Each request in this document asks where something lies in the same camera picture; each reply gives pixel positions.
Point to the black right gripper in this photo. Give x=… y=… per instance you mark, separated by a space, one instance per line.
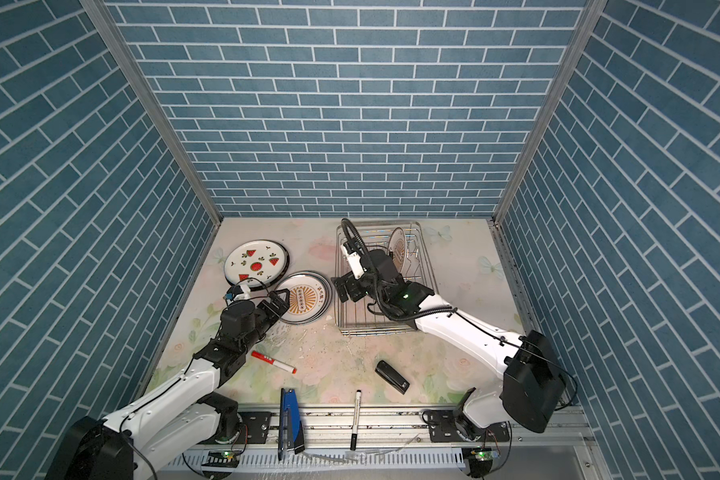
x=341 y=282

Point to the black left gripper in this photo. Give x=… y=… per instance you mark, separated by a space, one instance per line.
x=270 y=310

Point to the watermelon pattern white plate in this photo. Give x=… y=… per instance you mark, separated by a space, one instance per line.
x=258 y=263

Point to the orange sunburst white plate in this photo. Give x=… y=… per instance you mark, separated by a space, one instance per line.
x=398 y=249

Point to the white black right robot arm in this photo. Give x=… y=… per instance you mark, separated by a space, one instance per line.
x=532 y=382

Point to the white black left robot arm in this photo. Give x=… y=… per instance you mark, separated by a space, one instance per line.
x=135 y=441

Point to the red white marker pen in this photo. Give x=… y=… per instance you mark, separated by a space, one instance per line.
x=274 y=362

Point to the black stapler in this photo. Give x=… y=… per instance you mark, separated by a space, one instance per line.
x=392 y=376

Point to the black white marker pen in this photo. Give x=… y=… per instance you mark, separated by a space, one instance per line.
x=355 y=420

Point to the blue black box cutter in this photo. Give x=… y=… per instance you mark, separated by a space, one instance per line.
x=290 y=431

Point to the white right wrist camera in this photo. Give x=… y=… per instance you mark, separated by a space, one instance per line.
x=353 y=250

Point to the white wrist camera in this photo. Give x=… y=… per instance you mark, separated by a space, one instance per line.
x=353 y=250
x=237 y=292

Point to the chrome wire dish rack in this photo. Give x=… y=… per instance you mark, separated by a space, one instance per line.
x=350 y=230

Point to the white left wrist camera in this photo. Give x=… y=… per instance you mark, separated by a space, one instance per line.
x=237 y=292

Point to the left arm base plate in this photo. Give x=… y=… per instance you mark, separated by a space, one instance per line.
x=246 y=427

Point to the aluminium front rail frame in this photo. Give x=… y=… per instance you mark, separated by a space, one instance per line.
x=566 y=450

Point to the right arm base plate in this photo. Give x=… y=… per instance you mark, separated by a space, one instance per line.
x=445 y=426

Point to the white slotted cable duct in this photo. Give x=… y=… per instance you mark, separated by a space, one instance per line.
x=266 y=461

